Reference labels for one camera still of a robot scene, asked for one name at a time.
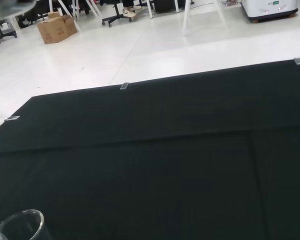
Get person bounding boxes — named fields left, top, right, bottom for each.
left=121, top=0, right=143, bottom=18

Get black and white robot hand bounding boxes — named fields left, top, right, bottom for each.
left=0, top=0, right=38, bottom=23

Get white mobile machine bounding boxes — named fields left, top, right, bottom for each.
left=239, top=0, right=300, bottom=25

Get black office chair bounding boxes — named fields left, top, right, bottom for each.
left=101, top=0, right=133, bottom=28
left=0, top=23, right=18, bottom=53

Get black cabinet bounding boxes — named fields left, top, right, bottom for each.
left=153, top=0, right=177, bottom=14

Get black bench cloth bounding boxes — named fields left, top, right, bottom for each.
left=0, top=56, right=300, bottom=240

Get brown cardboard box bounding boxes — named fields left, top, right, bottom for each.
left=36, top=16, right=70, bottom=45
left=47, top=11, right=78, bottom=36

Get black bag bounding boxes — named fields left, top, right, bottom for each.
left=17, top=11, right=49, bottom=29

